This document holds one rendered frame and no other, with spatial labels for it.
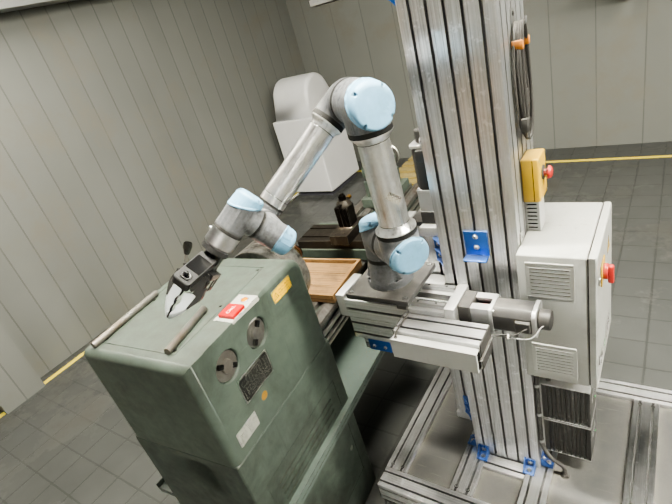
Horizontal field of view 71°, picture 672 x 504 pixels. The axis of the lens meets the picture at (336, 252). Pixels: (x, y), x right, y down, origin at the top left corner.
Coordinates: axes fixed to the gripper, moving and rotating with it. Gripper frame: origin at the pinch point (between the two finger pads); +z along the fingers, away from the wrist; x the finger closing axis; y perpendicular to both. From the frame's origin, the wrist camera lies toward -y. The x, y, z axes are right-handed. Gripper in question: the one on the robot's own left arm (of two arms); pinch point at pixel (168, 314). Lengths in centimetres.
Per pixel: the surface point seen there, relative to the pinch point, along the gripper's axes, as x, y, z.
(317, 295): -24, 94, -7
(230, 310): -7.1, 27.8, -0.6
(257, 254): 3, 67, -12
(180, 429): -15.3, 26.4, 38.2
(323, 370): -43, 69, 10
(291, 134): 121, 436, -78
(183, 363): -7.6, 11.1, 13.3
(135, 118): 215, 310, -2
